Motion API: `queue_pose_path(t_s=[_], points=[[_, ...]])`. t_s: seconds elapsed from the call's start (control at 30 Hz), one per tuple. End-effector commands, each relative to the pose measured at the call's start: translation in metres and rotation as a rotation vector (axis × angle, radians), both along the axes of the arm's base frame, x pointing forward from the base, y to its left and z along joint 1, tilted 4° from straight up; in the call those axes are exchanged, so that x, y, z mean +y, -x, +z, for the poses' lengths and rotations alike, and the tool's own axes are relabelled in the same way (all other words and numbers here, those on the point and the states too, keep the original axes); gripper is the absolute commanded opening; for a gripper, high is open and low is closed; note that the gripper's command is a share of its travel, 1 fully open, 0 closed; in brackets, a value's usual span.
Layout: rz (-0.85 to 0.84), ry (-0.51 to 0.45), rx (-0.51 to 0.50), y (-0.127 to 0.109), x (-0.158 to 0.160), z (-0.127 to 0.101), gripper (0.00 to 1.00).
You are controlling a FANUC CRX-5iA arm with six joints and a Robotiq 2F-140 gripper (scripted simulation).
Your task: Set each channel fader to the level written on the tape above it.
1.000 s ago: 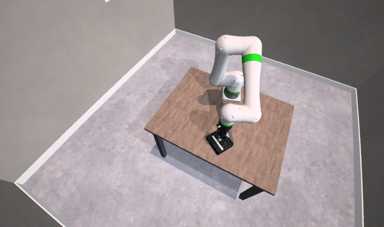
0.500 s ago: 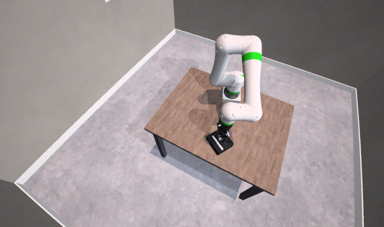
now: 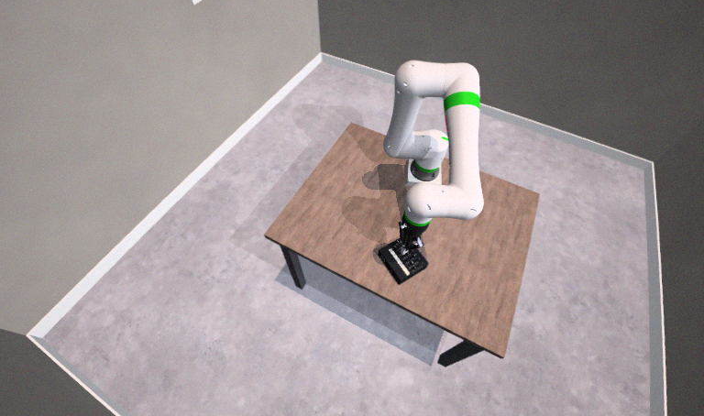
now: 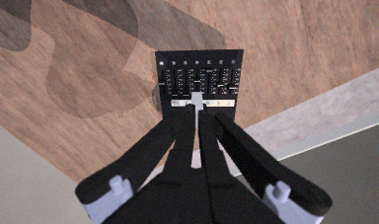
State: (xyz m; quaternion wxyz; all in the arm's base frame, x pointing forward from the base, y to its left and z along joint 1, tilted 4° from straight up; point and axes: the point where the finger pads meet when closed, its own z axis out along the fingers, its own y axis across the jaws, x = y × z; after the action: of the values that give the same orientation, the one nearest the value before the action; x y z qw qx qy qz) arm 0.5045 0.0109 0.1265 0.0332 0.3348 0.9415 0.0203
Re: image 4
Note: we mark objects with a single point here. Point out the black lighting desk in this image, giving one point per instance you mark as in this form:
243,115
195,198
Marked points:
216,73

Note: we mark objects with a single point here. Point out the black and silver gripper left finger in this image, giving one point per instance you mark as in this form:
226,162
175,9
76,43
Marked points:
105,191

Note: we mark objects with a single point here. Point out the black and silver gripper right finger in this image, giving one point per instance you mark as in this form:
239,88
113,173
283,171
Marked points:
294,199

